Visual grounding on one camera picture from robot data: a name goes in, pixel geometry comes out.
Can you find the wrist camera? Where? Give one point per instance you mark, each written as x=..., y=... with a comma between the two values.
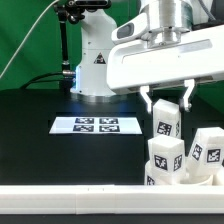
x=131, y=30

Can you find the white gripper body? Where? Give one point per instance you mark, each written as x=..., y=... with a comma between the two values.
x=199, y=56

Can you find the white L-shaped fence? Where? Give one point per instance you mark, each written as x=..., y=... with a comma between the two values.
x=205, y=197

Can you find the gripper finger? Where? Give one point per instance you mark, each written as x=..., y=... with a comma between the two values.
x=184, y=102
x=144, y=92

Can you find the white marker sheet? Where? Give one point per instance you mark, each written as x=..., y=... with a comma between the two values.
x=95, y=125

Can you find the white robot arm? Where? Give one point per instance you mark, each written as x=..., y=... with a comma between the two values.
x=168, y=20

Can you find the black camera stand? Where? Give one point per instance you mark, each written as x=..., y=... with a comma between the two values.
x=67, y=11

